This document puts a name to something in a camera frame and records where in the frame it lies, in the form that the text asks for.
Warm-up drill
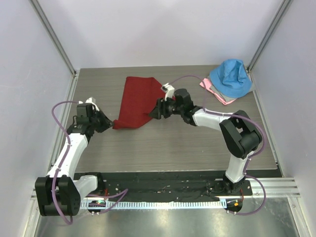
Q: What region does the aluminium frame post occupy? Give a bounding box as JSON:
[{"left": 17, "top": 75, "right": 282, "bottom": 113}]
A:
[
  {"left": 247, "top": 0, "right": 293, "bottom": 73},
  {"left": 29, "top": 0, "right": 77, "bottom": 76}
]

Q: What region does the white slotted cable duct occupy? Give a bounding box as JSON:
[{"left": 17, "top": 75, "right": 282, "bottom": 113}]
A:
[{"left": 80, "top": 199, "right": 227, "bottom": 211}]

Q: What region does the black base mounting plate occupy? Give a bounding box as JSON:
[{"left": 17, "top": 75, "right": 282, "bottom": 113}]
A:
[{"left": 74, "top": 170, "right": 254, "bottom": 202}]

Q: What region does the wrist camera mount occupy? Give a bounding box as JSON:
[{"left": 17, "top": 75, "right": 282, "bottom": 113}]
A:
[
  {"left": 161, "top": 83, "right": 175, "bottom": 101},
  {"left": 78, "top": 97, "right": 100, "bottom": 111}
]

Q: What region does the red cloth napkin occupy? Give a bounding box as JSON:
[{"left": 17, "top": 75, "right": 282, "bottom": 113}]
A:
[{"left": 113, "top": 77, "right": 165, "bottom": 130}]

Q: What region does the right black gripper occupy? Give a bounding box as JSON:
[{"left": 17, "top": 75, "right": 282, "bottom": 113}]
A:
[{"left": 148, "top": 96, "right": 183, "bottom": 120}]

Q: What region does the aluminium front rail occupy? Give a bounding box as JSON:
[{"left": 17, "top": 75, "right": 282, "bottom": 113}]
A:
[{"left": 31, "top": 177, "right": 301, "bottom": 199}]

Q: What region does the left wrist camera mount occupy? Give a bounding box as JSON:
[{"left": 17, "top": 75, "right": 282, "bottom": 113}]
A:
[{"left": 78, "top": 97, "right": 100, "bottom": 111}]

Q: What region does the pink folded cloth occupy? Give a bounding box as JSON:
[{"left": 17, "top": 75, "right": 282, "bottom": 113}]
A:
[{"left": 199, "top": 78, "right": 236, "bottom": 105}]

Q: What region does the blue bucket hat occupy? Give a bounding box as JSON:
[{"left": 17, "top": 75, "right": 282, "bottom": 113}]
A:
[{"left": 209, "top": 59, "right": 252, "bottom": 98}]

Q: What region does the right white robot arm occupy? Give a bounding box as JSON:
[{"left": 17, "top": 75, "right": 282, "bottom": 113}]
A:
[{"left": 149, "top": 86, "right": 263, "bottom": 195}]

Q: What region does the left aluminium frame post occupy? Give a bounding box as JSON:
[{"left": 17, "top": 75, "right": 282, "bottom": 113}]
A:
[{"left": 29, "top": 0, "right": 77, "bottom": 76}]

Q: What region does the right aluminium frame post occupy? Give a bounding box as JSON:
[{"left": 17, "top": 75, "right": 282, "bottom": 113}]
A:
[{"left": 247, "top": 0, "right": 293, "bottom": 73}]

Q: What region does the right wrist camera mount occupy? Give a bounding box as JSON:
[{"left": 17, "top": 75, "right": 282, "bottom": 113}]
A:
[{"left": 161, "top": 83, "right": 175, "bottom": 101}]

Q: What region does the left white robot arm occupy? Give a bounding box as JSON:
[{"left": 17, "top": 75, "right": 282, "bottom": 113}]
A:
[{"left": 35, "top": 97, "right": 114, "bottom": 217}]

